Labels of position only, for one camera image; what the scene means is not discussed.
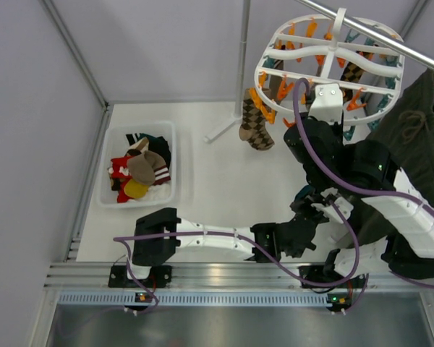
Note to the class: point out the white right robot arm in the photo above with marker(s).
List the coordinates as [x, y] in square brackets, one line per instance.
[366, 171]

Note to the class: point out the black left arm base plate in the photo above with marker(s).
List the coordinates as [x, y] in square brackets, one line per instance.
[159, 277]

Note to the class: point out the white drying rack stand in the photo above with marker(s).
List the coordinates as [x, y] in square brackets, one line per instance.
[236, 115]

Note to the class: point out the dark green drawstring shorts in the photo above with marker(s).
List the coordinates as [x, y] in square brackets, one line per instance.
[408, 132]

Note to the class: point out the orange brown argyle sock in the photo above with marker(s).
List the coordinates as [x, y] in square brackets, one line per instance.
[352, 73]

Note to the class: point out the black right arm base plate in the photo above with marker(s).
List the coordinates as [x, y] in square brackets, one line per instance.
[316, 274]

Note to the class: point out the plain tan hanging sock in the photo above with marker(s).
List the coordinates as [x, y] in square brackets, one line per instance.
[275, 80]

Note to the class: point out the white plastic laundry basket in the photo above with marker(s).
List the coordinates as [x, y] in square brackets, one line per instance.
[116, 146]

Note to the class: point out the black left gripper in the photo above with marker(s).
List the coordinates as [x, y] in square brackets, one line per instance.
[312, 208]

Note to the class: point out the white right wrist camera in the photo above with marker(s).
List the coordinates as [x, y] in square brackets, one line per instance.
[327, 104]

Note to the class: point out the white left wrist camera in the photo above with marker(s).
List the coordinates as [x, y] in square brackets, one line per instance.
[335, 207]

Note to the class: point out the aluminium mounting rail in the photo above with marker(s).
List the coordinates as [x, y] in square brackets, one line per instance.
[185, 277]

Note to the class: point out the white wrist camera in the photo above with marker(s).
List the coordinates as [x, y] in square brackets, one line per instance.
[327, 104]
[335, 207]

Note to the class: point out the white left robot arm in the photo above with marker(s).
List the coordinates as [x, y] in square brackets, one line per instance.
[162, 234]

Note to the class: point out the black socks pile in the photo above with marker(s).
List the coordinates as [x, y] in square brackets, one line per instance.
[156, 144]

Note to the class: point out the beige brown argyle sock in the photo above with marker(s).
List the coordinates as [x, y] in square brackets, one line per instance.
[252, 129]

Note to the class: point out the red white sock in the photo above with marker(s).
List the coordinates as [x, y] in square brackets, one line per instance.
[119, 169]

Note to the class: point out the plain brown ribbed sock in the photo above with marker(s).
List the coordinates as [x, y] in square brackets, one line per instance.
[149, 168]

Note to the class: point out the white oval clip hanger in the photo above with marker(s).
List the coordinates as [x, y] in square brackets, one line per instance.
[318, 49]

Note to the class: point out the yellow red sock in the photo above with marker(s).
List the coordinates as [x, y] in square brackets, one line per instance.
[131, 190]

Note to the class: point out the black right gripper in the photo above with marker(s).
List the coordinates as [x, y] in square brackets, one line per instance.
[312, 123]

